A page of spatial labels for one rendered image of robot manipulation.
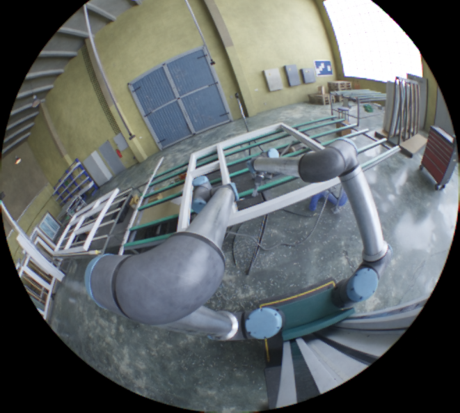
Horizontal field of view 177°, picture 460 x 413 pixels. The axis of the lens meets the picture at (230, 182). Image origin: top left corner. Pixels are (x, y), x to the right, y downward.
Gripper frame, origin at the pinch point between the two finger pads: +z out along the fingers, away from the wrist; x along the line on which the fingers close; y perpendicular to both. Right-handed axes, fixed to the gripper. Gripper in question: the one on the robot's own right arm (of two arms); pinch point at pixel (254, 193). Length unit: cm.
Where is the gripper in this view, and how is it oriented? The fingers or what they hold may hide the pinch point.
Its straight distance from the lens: 112.6
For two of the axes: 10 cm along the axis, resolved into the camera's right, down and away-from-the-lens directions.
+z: -3.2, 9.4, -1.1
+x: -1.4, -1.6, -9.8
